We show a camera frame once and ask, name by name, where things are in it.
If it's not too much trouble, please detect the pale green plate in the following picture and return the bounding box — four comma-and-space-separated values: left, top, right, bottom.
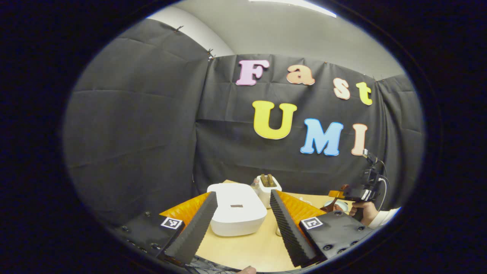
323, 199, 349, 213

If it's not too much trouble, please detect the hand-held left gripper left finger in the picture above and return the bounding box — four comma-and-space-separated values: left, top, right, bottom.
114, 191, 219, 266

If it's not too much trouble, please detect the white rice cooker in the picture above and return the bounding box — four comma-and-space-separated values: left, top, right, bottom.
207, 183, 268, 237

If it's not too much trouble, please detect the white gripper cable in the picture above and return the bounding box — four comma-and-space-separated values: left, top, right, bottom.
378, 177, 389, 210

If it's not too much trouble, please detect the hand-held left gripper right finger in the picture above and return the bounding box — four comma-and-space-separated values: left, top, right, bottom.
269, 189, 375, 268

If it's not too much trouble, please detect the white toaster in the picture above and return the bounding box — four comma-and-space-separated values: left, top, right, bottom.
255, 174, 283, 209

